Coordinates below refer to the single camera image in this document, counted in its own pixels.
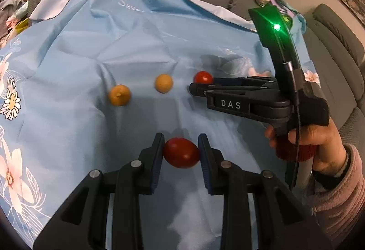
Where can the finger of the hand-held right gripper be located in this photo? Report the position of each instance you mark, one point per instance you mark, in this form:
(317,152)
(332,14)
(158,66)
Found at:
(199,89)
(242,80)

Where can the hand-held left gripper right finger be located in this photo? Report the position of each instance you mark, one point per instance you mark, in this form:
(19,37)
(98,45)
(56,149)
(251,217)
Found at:
(204,160)

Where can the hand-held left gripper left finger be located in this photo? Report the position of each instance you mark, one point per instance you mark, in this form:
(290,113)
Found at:
(157,160)

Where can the red cherry tomato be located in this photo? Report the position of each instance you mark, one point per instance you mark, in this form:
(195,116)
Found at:
(181,153)
(203,78)

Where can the person's right forearm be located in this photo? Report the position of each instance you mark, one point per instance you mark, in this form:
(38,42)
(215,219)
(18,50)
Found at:
(342,198)

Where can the person's right hand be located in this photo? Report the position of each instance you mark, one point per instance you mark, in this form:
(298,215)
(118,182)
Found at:
(319,138)

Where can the small tan round fruit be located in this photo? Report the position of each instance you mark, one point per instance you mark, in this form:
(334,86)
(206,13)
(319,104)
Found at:
(119,95)
(163,83)

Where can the purple and blue clothes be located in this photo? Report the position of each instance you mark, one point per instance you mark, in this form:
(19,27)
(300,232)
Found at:
(295,18)

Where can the blue floral cloth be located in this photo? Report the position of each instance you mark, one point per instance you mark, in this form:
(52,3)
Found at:
(114,47)

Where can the mixed laundry pile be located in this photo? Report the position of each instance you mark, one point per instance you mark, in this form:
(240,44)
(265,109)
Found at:
(11,14)

